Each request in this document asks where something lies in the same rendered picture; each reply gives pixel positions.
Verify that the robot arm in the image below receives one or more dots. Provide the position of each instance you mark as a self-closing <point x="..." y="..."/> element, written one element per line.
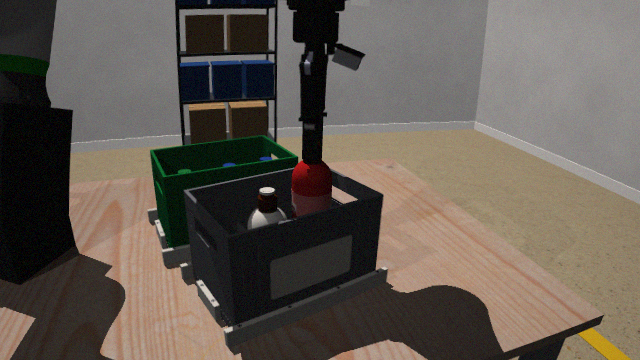
<point x="26" y="32"/>

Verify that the red bottle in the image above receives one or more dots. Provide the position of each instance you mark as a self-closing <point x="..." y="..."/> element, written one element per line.
<point x="311" y="186"/>

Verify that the dark grey plastic crate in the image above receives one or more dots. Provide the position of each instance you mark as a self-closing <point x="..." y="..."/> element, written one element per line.
<point x="257" y="271"/>

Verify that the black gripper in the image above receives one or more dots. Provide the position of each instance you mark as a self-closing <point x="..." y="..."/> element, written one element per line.
<point x="313" y="28"/>

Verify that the green crate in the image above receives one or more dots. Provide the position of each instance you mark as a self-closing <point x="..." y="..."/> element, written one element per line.
<point x="202" y="156"/>

